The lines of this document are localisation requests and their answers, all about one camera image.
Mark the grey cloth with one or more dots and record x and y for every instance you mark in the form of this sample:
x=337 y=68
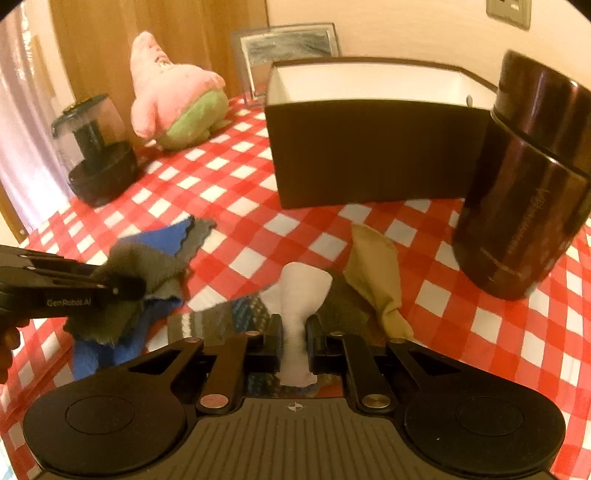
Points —
x=201 y=233

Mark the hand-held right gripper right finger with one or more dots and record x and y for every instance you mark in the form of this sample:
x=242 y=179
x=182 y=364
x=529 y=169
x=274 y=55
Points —
x=314 y=344

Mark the white sock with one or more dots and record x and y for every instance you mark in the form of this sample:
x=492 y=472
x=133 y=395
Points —
x=300 y=295

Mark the grey picture frame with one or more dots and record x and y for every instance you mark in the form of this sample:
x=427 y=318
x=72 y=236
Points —
x=286 y=46

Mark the brown box white inside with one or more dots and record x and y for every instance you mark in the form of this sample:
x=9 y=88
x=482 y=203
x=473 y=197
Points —
x=360 y=152

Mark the clear jar dark base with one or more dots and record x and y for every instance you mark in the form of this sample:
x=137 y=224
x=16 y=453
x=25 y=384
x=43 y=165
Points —
x=99 y=170

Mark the striped sock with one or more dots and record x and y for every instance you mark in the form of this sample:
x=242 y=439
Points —
x=207 y=321

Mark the olive grey sock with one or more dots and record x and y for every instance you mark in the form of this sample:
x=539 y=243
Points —
x=152 y=263

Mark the person's left hand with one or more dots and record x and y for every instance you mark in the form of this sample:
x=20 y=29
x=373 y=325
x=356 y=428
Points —
x=8 y=350

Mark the pink starfish plush toy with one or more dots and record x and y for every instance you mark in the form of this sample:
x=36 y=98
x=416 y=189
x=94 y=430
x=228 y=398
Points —
x=184 y=92

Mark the dark brown thermos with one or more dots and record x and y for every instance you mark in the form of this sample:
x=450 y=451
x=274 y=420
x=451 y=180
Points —
x=521 y=184

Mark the red white checked tablecloth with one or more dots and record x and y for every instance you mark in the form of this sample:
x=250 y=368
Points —
x=240 y=194

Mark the beige data socket plate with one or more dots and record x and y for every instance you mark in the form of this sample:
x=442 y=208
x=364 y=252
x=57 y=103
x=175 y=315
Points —
x=508 y=11

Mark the blue cloth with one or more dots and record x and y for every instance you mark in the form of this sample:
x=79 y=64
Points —
x=161 y=237

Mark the dark olive sock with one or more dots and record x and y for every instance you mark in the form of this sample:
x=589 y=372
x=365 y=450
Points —
x=346 y=304

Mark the white lace curtain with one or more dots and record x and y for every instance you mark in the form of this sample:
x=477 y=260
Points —
x=23 y=115

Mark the tan sock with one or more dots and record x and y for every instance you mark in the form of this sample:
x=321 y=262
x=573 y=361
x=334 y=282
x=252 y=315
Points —
x=374 y=267

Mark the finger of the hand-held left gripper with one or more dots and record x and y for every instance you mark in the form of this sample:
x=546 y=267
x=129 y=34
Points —
x=60 y=270
x=124 y=286

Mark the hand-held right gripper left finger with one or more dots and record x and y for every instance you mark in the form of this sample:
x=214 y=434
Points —
x=275 y=344

